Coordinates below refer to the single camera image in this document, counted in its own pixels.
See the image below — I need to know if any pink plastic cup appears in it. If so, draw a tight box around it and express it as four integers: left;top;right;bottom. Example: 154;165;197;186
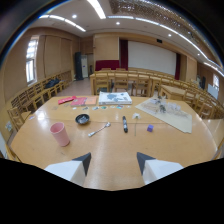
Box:
49;121;71;148

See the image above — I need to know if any silver metal spoon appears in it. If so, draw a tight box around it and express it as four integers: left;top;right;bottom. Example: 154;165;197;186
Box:
87;121;112;138

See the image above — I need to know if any small black bowl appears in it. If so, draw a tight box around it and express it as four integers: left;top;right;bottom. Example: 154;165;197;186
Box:
75;113;91;126

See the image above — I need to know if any beige cardboard sheet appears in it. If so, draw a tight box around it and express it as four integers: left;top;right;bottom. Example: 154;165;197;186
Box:
134;97;194;134

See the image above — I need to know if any black marker pen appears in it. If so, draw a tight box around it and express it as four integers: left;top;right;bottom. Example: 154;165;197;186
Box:
121;115;129;134

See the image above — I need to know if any white artificial flower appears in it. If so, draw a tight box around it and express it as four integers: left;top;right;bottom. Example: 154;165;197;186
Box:
131;112;141;137

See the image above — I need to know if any clear plastic packaging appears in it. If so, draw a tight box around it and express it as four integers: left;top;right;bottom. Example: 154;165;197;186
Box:
148;96;183;117

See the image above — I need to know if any pink book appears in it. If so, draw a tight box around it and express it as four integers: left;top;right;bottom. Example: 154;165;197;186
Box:
70;96;88;108

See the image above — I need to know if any orange book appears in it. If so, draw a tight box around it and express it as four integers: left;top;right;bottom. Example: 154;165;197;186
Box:
84;96;98;107

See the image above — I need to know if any wooden chair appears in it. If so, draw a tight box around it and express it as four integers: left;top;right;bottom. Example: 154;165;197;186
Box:
94;70;111;95
6;106;32;132
132;73;151;98
113;70;130;93

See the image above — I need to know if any red stage curtain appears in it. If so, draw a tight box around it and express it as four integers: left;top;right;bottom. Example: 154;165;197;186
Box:
94;59;121;72

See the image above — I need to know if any white projection screen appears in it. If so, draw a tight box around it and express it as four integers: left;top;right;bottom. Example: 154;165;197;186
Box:
127;40;177;77

